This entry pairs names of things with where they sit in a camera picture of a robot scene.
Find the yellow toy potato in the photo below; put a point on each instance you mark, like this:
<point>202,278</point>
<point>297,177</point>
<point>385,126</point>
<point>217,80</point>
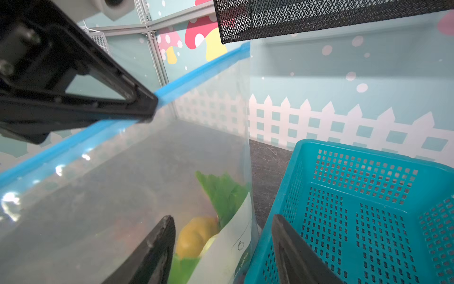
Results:
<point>195,235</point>

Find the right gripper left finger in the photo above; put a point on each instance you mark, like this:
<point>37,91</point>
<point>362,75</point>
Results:
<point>150,262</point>

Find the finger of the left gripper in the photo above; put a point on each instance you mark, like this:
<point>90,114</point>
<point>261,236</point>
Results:
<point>55,77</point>

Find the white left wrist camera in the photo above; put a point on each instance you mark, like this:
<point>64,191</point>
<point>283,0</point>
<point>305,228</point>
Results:
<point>79,10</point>

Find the black wire mesh basket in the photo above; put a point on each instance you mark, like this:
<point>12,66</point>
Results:
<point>250,20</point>

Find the white wire mesh basket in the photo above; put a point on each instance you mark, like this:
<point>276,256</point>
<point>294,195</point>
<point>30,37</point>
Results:
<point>98,37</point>

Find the white toy daikon radish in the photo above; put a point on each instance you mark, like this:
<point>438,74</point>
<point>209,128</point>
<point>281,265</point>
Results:
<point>226,196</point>

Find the clear zip top bag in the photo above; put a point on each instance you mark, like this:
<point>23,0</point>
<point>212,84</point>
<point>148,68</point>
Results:
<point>73,213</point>

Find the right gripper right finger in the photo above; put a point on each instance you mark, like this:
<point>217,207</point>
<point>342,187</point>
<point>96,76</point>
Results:
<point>296,262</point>

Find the teal plastic basket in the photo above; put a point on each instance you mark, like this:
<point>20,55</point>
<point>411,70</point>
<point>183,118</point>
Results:
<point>370,216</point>

